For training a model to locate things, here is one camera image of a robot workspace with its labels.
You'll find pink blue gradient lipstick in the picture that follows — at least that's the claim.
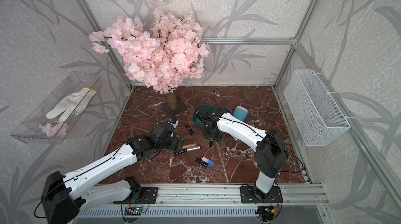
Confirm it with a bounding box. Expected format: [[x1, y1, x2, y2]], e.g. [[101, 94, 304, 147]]
[[202, 157, 215, 166]]

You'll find pink cherry blossom tree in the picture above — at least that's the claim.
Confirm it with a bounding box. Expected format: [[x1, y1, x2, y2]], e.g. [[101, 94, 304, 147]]
[[89, 0, 211, 114]]

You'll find white work glove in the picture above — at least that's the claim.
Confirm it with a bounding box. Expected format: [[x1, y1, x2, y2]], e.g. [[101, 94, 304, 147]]
[[46, 87, 98, 123]]

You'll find left circuit board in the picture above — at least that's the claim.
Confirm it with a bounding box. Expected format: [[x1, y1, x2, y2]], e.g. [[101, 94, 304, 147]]
[[124, 207, 148, 216]]

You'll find small black lipstick tube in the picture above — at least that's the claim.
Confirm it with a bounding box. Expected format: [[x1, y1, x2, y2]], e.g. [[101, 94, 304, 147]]
[[185, 124, 194, 135]]

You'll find circuit board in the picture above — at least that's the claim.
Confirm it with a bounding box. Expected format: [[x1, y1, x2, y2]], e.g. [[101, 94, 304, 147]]
[[255, 206, 278, 215], [124, 207, 148, 216]]

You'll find right circuit board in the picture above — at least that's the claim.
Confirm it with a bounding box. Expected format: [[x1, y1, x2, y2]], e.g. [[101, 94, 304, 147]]
[[255, 206, 278, 215]]

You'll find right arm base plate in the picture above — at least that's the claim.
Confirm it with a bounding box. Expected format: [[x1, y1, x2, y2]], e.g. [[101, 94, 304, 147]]
[[240, 184, 283, 204]]

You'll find white wire mesh basket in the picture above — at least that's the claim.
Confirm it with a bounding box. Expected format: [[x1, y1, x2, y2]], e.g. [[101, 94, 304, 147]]
[[284, 69, 351, 147]]

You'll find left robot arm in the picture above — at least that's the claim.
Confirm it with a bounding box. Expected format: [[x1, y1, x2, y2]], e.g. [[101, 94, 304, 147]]
[[39, 118, 183, 224]]

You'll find beige lipstick tube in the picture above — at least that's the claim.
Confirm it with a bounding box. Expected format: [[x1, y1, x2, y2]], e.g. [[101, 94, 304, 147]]
[[182, 143, 197, 149]]

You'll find aluminium front rail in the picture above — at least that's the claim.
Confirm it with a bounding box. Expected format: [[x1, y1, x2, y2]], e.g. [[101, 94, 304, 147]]
[[75, 183, 330, 208]]

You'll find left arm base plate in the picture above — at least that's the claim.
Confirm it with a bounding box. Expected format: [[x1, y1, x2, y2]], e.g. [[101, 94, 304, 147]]
[[113, 177, 158, 205]]

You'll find pink flower sprig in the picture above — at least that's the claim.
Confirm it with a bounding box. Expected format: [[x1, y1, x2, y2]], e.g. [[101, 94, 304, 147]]
[[38, 122, 69, 138]]

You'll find teal plastic storage box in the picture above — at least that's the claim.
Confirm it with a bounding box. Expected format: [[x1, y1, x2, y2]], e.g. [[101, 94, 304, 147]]
[[192, 104, 231, 130]]

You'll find black silver mascara tube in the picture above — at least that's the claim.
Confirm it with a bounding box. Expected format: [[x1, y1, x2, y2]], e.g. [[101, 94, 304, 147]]
[[173, 146, 200, 157]]

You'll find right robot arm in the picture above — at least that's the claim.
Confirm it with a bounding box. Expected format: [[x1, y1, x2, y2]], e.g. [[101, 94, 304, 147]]
[[194, 110, 288, 196]]

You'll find clear acrylic wall tray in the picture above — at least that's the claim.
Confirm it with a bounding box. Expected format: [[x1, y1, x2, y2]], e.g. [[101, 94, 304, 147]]
[[10, 71, 103, 145]]

